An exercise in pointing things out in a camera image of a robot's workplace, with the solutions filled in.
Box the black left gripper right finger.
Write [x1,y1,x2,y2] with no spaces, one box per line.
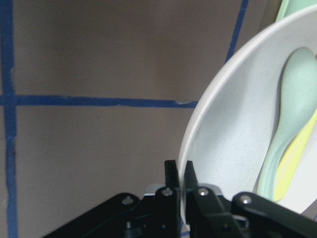
[183,161,246,238]

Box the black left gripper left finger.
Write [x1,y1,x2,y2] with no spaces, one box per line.
[164,160,180,238]

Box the white round plate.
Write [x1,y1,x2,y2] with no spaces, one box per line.
[178,4,317,224]

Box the yellow plastic fork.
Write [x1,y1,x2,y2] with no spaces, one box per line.
[273,112,317,201]

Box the light green plastic spoon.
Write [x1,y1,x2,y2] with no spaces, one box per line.
[257,48,317,200]

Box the light green plastic tray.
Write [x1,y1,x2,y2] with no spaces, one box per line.
[275,0,317,24]

